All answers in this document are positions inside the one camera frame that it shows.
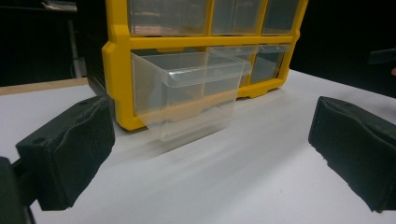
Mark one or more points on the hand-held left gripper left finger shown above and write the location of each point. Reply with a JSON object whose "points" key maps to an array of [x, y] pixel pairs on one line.
{"points": [[67, 149]]}

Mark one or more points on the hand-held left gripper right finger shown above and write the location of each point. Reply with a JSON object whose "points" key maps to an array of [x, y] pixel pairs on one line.
{"points": [[358, 146]]}

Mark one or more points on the yellow drawer cabinet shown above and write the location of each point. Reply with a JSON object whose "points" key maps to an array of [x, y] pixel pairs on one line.
{"points": [[120, 71]]}

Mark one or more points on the clear plastic drawer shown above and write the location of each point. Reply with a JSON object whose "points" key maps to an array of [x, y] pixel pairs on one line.
{"points": [[168, 15], [186, 93], [246, 53], [280, 15], [236, 15], [269, 63]]}

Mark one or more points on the metal stand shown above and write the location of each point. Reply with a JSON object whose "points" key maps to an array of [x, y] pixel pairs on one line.
{"points": [[74, 53]]}

